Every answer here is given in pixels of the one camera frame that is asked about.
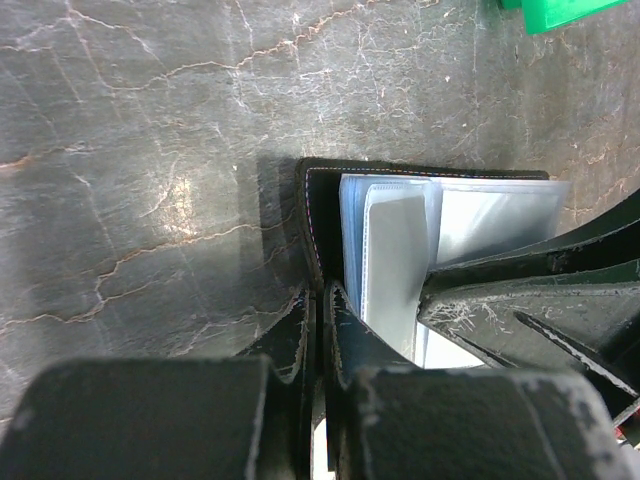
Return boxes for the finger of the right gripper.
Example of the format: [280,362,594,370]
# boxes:
[427,192,639,288]
[418,282,639,400]

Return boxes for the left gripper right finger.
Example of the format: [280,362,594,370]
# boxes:
[322,280,410,479]

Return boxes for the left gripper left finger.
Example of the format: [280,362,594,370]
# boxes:
[239,286,316,479]

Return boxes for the green plastic bin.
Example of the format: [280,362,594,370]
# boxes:
[499,0,626,35]

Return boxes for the black leather card holder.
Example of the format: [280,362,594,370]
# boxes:
[295,158,570,369]

